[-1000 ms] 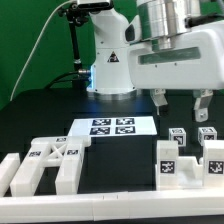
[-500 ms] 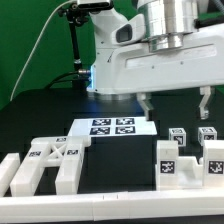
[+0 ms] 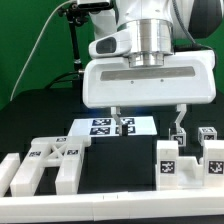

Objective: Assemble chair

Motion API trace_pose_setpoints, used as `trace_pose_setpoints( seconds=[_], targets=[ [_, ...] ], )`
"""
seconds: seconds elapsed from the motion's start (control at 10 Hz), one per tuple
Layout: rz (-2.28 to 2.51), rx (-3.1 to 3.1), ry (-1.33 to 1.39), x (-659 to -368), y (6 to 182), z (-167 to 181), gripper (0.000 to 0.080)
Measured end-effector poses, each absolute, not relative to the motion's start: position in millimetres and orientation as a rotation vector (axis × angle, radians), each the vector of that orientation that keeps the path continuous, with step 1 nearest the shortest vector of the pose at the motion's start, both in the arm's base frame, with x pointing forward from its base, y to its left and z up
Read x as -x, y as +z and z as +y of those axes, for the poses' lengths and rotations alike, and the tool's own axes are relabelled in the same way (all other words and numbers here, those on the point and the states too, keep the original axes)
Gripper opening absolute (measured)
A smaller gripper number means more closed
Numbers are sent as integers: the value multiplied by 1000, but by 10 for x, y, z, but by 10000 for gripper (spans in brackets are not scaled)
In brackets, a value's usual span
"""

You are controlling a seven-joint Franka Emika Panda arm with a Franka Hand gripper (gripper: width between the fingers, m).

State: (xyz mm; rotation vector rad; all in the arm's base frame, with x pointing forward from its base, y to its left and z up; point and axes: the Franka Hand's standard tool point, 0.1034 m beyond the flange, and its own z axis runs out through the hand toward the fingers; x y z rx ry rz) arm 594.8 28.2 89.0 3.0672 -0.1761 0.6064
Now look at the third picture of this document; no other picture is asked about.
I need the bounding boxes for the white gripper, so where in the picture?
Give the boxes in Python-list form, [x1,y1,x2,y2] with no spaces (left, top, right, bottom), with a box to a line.
[83,30,216,136]

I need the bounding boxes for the white chair seat part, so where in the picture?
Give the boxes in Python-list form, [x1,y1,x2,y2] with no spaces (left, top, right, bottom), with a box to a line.
[155,156,224,192]

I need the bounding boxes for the white chair back part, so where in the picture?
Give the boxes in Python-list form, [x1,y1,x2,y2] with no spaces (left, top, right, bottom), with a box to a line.
[10,136,91,197]

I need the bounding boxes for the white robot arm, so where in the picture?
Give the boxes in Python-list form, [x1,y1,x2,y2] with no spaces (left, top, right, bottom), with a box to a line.
[83,0,224,135]

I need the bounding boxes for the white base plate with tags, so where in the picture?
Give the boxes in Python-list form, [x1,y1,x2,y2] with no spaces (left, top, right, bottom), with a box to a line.
[68,116,157,137]

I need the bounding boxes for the black cables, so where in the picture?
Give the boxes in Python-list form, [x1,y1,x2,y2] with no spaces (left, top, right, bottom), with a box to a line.
[45,69,92,90]

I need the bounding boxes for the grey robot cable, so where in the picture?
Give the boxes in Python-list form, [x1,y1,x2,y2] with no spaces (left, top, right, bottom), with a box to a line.
[171,0,201,48]

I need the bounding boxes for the black camera stand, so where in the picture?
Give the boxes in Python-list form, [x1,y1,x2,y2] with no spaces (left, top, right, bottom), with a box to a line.
[47,0,114,88]

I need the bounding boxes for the white cable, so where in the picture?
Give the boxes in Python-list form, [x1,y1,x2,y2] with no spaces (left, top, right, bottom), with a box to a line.
[9,0,78,102]

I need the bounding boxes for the white U-shaped fence frame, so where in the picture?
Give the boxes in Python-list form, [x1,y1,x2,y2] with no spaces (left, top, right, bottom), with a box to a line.
[0,153,224,223]

